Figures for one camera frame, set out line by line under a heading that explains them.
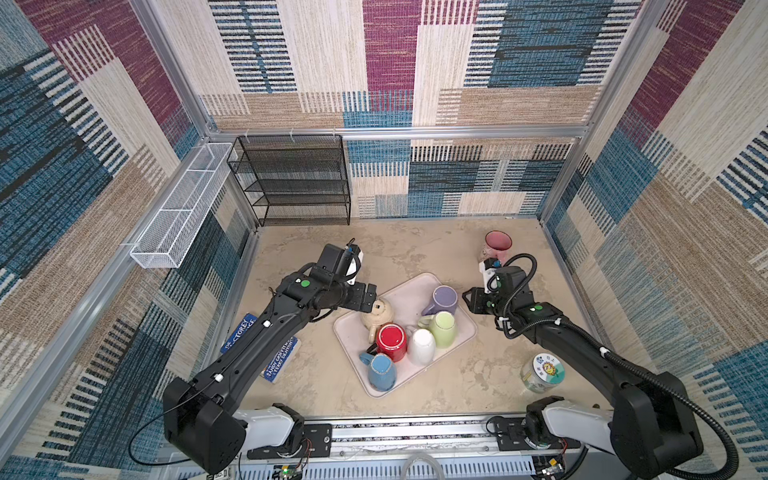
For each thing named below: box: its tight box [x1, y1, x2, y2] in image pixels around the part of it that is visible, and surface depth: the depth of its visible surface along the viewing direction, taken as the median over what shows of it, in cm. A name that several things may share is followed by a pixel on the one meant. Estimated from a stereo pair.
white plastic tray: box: [333, 273, 478, 398], surface depth 87 cm
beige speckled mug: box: [362, 298, 395, 344], surface depth 88 cm
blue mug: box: [359, 352, 397, 392], surface depth 78 cm
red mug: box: [376, 322, 407, 363], surface depth 83 cm
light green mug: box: [418, 310, 456, 348], surface depth 85 cm
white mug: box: [407, 328, 436, 367], surface depth 82 cm
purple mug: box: [421, 285, 458, 316], surface depth 91 cm
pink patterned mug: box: [482, 230, 513, 265], surface depth 102 cm
